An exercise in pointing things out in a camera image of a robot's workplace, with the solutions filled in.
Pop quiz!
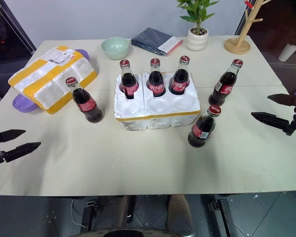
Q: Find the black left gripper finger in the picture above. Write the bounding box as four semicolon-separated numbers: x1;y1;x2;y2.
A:
2;142;42;163
0;129;27;144

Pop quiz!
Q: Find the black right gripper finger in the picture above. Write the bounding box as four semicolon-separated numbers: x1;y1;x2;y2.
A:
267;93;296;108
251;112;293;132

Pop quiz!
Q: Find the cola glass bottle red cap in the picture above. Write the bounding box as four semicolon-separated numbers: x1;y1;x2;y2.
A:
187;104;222;149
168;55;191;96
119;59;140;100
148;57;167;98
65;77;104;123
208;58;245;107

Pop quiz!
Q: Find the white foam lid yellow tape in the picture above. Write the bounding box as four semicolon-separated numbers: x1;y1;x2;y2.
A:
8;45;99;115

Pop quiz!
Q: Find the white foam bottle tray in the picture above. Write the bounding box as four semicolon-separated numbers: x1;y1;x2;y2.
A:
114;71;201;131

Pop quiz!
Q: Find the purple plastic tray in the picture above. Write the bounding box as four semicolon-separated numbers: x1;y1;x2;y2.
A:
12;48;91;114

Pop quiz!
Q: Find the white cup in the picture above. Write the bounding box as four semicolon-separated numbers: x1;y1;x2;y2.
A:
278;43;296;63

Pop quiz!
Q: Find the wooden tree stand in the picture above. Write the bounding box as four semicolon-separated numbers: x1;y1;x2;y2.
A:
224;0;272;54

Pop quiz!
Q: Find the black table leg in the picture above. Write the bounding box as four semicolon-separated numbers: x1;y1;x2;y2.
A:
81;197;100;233
206;194;238;237

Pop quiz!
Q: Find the white ribbed plant pot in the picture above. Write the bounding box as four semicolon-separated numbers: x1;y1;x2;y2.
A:
186;26;210;52

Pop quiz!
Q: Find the white pink paper tag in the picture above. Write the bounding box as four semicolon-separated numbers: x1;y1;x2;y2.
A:
159;36;184;56

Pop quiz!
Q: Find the green leafy plant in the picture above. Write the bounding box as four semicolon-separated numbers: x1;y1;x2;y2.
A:
175;0;220;34

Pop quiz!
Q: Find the brown rounded shape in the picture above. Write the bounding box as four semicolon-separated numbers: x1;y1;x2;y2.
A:
167;194;192;233

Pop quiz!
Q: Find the light green bowl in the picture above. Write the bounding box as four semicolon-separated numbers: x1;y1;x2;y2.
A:
101;37;131;60

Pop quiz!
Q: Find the dark rounded shape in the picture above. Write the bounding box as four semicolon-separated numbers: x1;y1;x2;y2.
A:
79;226;196;237

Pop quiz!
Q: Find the folded dark blue cloth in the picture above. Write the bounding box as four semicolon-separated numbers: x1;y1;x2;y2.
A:
130;27;184;57

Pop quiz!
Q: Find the white thin cable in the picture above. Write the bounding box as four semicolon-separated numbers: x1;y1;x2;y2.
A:
71;197;89;230

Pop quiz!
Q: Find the grey metal frame bar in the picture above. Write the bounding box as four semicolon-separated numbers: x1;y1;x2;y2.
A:
0;0;37;54

